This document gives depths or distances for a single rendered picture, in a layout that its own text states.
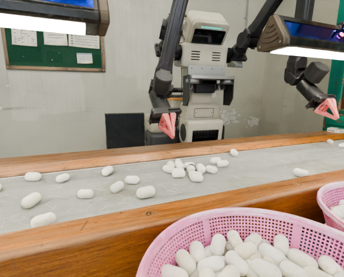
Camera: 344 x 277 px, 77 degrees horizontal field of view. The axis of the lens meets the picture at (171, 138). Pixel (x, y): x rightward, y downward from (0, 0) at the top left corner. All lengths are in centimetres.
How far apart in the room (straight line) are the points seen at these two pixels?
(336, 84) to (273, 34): 85
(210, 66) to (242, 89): 185
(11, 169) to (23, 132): 207
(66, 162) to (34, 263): 37
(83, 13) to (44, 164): 41
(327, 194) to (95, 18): 50
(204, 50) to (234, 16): 190
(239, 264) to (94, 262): 18
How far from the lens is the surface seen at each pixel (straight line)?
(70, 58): 260
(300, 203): 48
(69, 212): 43
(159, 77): 71
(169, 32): 81
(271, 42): 57
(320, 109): 101
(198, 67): 125
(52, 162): 66
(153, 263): 27
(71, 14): 38
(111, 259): 33
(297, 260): 34
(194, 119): 126
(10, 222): 44
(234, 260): 30
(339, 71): 139
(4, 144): 282
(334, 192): 53
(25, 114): 271
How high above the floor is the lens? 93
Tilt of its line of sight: 11 degrees down
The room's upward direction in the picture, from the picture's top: straight up
